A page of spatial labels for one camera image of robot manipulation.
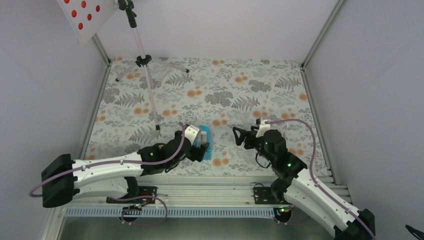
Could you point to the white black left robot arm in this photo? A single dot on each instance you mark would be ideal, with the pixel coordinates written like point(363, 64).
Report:
point(115, 178)

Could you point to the black object at corner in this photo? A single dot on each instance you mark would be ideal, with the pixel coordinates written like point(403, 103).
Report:
point(415, 232)

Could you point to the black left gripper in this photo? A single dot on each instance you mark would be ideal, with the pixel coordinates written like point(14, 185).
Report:
point(193, 156)

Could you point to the aluminium front rail frame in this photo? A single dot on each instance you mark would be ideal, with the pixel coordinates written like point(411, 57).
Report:
point(217, 192)

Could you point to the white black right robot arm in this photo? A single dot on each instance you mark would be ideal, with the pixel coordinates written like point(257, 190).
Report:
point(295, 184)

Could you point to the blue metronome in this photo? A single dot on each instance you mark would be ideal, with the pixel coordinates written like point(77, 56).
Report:
point(205, 136)

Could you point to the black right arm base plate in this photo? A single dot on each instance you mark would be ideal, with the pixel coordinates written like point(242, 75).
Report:
point(269, 195)

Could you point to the perforated blue-grey cable duct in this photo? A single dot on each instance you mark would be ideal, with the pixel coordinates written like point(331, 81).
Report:
point(172, 212)

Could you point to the floral patterned table mat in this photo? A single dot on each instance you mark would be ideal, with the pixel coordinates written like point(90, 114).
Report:
point(218, 93)

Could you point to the white tripod music stand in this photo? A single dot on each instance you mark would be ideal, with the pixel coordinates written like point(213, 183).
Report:
point(143, 60)

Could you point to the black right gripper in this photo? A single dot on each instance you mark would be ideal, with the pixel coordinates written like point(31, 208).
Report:
point(250, 135)

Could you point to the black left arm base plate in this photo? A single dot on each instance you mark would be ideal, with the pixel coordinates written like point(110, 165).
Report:
point(135, 198)

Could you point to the white sheet with red dots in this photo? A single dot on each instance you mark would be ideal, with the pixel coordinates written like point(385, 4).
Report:
point(87, 16)

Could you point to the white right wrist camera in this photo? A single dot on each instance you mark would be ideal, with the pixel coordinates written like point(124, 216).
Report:
point(263, 125)

